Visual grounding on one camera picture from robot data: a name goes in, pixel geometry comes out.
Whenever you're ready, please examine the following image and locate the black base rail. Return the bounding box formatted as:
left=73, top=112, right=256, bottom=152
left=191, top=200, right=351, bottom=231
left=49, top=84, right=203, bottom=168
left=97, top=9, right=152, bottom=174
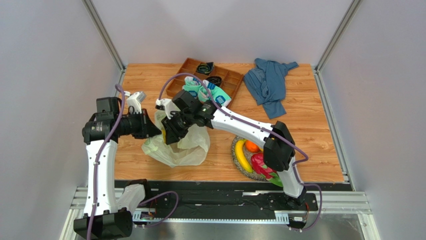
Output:
left=141, top=180, right=350, bottom=221

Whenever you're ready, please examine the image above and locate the translucent yellow plastic bag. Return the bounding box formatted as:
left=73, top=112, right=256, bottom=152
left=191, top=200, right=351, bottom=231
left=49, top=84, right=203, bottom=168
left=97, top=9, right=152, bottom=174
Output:
left=141, top=110, right=211, bottom=168

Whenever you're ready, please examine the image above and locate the black rolled sock middle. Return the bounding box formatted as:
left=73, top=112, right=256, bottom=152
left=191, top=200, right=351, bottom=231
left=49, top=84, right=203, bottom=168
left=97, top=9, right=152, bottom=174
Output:
left=206, top=76, right=223, bottom=87

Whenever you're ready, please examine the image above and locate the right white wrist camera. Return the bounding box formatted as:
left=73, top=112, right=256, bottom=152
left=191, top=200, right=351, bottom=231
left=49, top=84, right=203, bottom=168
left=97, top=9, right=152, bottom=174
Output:
left=155, top=98, right=181, bottom=119

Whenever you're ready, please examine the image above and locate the teal sock right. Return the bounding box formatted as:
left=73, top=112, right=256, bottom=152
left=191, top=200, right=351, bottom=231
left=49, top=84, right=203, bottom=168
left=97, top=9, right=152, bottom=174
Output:
left=197, top=79, right=232, bottom=107

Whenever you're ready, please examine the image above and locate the blue cloth shirt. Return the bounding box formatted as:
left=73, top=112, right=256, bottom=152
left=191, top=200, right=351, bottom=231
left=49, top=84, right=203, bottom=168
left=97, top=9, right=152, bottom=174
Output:
left=243, top=58, right=299, bottom=119

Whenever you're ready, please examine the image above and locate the dark rolled sock back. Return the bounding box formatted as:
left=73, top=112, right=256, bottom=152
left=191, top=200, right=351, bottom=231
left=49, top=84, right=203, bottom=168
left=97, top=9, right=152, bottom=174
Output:
left=195, top=62, right=215, bottom=76

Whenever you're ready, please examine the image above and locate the orange fake tangerine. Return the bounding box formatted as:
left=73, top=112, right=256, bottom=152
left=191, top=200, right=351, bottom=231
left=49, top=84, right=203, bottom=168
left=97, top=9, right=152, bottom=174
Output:
left=244, top=140, right=261, bottom=153

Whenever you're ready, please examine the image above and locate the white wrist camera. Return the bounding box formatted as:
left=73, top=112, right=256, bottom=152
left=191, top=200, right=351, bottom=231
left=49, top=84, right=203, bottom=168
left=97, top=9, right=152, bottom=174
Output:
left=155, top=98, right=181, bottom=119
left=124, top=91, right=147, bottom=114

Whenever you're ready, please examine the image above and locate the speckled round plate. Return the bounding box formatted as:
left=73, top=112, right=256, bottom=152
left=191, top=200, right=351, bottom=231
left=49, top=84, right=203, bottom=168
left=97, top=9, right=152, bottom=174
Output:
left=230, top=136, right=267, bottom=182

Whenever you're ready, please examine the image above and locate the brown compartment tray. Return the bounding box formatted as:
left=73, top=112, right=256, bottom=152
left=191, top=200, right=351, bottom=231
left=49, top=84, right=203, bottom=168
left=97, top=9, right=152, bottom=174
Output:
left=164, top=58, right=244, bottom=107

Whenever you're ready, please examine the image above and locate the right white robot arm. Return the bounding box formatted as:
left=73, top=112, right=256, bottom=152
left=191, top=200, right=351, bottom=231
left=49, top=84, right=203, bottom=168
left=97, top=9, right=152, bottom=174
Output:
left=155, top=90, right=306, bottom=199

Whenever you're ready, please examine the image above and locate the single yellow banana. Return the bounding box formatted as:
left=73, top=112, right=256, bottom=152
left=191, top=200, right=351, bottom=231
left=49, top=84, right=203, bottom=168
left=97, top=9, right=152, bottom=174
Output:
left=234, top=139, right=254, bottom=173

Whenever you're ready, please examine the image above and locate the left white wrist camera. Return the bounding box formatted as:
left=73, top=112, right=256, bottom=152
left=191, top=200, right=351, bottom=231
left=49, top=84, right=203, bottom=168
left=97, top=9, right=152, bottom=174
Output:
left=124, top=91, right=147, bottom=114

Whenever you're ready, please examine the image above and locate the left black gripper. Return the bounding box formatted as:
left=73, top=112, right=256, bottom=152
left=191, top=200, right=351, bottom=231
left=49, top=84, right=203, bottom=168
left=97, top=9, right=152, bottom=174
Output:
left=115, top=108, right=162, bottom=140

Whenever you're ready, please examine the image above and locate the teal sock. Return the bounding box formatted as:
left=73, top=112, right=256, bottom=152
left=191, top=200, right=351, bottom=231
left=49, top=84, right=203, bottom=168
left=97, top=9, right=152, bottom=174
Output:
left=197, top=79, right=232, bottom=107
left=182, top=76, right=202, bottom=99

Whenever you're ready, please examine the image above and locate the teal sock left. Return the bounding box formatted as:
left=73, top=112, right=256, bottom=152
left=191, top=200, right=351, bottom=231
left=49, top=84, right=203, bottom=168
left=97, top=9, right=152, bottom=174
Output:
left=182, top=76, right=202, bottom=99

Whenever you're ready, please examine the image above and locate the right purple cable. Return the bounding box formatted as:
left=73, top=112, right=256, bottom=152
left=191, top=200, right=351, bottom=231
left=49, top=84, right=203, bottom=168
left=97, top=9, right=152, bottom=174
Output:
left=157, top=72, right=323, bottom=232

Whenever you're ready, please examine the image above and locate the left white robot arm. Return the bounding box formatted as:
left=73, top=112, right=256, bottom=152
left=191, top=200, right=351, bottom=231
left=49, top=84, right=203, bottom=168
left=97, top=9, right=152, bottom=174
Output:
left=73, top=92, right=162, bottom=240

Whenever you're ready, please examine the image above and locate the pink dragon fruit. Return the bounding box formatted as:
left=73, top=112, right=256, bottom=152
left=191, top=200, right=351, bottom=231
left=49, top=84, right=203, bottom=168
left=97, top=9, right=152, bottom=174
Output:
left=250, top=152, right=283, bottom=187

